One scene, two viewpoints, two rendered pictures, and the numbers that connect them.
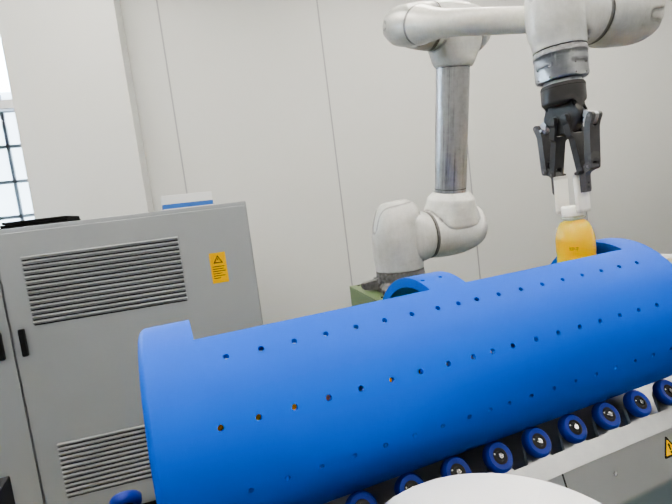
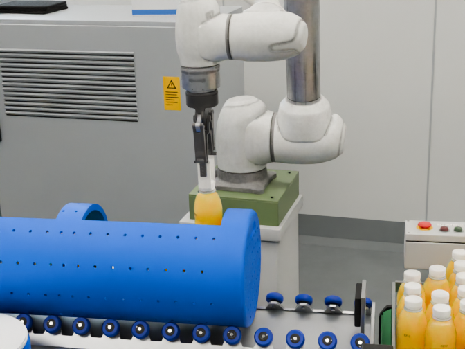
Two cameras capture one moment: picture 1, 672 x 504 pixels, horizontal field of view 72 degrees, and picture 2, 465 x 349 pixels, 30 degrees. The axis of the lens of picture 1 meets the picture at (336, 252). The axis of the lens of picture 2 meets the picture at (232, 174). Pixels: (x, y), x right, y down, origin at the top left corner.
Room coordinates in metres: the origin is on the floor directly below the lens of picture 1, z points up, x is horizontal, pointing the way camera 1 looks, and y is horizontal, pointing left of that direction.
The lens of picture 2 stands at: (-0.78, -1.51, 1.97)
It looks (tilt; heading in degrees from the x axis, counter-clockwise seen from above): 18 degrees down; 31
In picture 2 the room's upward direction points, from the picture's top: 2 degrees counter-clockwise
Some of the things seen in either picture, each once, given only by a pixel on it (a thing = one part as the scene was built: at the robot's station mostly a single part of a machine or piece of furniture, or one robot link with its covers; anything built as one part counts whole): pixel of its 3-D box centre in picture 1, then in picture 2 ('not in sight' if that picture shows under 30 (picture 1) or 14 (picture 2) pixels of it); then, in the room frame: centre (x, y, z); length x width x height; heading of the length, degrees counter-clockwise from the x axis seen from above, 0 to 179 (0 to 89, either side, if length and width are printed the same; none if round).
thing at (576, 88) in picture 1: (564, 108); (202, 108); (0.85, -0.45, 1.49); 0.08 x 0.07 x 0.09; 21
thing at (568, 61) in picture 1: (560, 67); (201, 77); (0.85, -0.45, 1.56); 0.09 x 0.09 x 0.06
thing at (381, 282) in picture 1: (395, 278); (236, 173); (1.45, -0.18, 1.11); 0.22 x 0.18 x 0.06; 103
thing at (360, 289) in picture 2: not in sight; (360, 311); (0.98, -0.79, 0.99); 0.10 x 0.02 x 0.12; 21
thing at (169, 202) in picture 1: (186, 201); (162, 5); (2.36, 0.72, 1.48); 0.24 x 0.12 x 0.08; 112
